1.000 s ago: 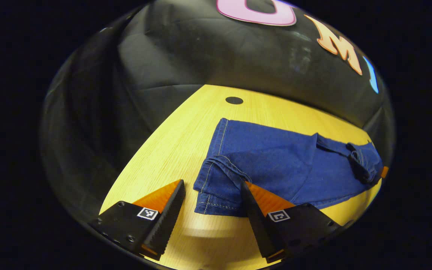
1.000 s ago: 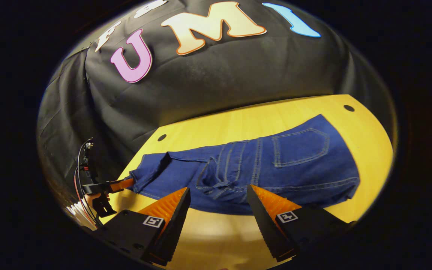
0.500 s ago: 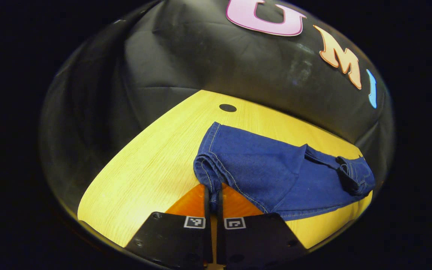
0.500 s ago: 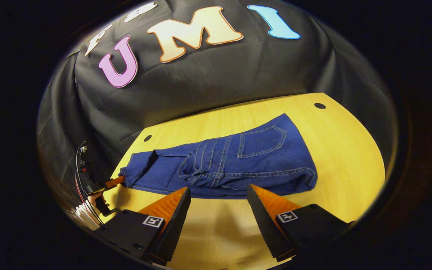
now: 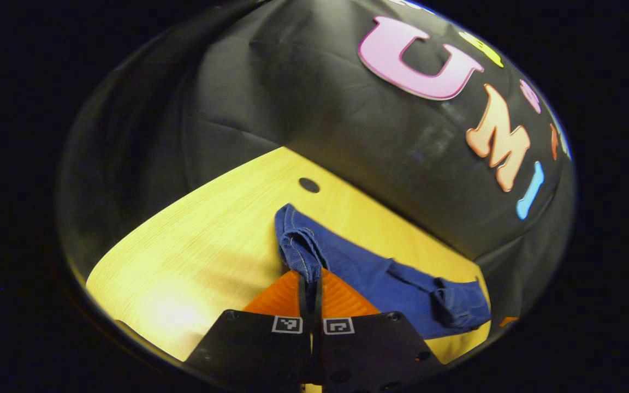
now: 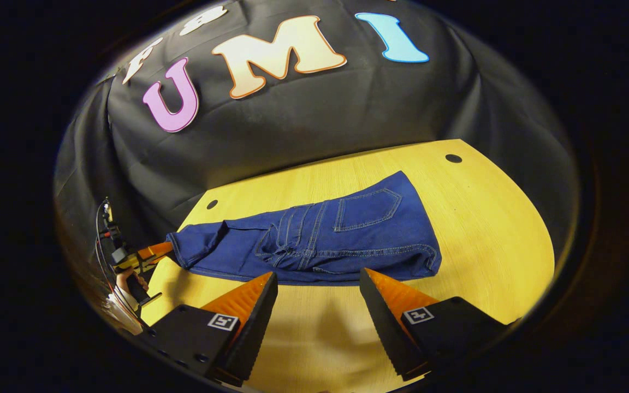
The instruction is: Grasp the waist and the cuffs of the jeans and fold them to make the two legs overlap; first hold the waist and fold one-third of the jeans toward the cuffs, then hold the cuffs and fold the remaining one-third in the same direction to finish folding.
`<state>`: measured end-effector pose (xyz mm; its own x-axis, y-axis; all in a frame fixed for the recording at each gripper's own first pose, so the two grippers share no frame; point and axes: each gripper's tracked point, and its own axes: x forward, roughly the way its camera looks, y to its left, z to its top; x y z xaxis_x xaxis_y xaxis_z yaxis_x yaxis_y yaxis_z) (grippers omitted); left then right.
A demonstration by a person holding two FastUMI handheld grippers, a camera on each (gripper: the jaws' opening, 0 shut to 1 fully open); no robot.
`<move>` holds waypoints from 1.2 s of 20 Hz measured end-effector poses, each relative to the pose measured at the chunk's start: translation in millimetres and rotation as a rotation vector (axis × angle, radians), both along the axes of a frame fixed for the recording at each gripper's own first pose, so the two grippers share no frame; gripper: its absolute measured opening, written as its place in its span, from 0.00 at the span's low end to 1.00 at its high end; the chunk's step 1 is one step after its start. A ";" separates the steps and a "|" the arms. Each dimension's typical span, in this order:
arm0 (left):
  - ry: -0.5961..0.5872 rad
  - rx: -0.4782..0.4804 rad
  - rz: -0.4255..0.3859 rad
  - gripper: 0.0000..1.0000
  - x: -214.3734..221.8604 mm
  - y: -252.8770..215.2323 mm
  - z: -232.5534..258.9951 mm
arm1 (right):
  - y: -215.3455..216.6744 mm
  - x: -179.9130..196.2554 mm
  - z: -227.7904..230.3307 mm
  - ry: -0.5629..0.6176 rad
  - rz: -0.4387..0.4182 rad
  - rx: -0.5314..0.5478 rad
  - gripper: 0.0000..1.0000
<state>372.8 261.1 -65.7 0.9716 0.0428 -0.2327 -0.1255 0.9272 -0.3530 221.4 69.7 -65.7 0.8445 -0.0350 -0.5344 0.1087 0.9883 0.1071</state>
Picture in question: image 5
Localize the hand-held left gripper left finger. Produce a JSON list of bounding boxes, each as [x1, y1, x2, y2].
[[182, 269, 313, 393]]

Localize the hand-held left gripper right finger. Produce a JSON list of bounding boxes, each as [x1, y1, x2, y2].
[[313, 266, 445, 393]]

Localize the blue jeans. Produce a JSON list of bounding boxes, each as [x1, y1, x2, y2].
[[274, 204, 491, 340]]

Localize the black backdrop cloth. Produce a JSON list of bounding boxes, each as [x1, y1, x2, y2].
[[55, 0, 577, 328]]

